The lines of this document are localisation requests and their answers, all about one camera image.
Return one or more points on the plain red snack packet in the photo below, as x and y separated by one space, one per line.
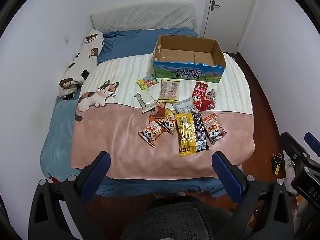
199 92

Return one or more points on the printed cardboard box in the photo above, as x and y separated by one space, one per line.
187 73

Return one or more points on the small brown snack packet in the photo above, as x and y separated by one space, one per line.
158 112

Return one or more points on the person's grey fleece trousers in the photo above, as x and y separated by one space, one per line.
175 222

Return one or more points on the pale yellow snack packet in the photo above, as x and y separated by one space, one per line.
169 91

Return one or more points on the silver white snack packet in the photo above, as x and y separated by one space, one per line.
146 101

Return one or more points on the white grey snack packet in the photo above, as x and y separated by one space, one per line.
185 107

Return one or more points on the long black snack packet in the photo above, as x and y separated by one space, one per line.
200 132

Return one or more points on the dark orange panda snack packet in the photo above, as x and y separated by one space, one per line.
214 128

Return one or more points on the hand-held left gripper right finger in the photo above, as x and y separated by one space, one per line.
228 172

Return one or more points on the yellow panda snack packet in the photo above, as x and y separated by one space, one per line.
169 123

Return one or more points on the white door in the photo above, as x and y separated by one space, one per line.
230 7

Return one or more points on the bed with blue sheet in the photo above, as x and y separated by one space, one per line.
57 135

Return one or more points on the white quilted pillow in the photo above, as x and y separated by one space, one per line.
142 17

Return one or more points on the colourful candy bag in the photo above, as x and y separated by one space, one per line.
147 82

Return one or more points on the long yellow snack packet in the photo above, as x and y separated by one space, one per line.
186 135

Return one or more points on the yellow tag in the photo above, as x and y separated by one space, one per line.
277 167

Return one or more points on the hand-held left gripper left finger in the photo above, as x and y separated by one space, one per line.
100 170

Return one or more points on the blue pillow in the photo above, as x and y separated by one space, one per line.
135 43

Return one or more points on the pink striped cat blanket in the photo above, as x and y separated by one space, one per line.
112 135

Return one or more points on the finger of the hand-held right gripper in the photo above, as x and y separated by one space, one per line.
312 140
291 146

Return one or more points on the bear print long pillow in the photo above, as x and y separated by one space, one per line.
85 57

